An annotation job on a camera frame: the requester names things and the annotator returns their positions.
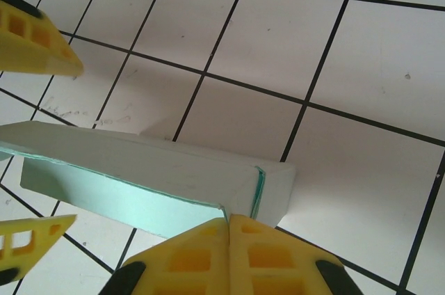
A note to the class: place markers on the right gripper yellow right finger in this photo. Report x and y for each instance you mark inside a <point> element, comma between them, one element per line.
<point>264,274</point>

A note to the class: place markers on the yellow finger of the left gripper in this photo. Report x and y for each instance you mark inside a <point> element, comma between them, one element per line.
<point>31,236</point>
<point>34,55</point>

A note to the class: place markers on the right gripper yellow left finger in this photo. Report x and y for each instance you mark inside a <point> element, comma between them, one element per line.
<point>194,274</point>

